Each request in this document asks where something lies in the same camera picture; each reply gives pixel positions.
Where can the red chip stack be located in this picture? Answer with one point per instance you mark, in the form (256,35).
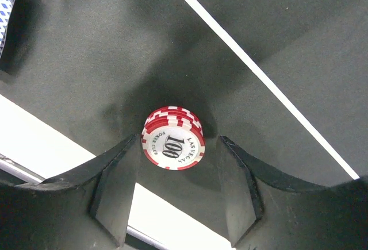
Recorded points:
(173,138)

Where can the blue playing card deck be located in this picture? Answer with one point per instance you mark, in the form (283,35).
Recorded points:
(5,11)

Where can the black poker felt mat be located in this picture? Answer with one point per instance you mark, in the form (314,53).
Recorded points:
(95,69)

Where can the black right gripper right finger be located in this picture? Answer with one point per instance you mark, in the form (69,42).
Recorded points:
(266,208)

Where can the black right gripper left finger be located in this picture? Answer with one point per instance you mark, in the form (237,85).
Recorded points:
(86,207)

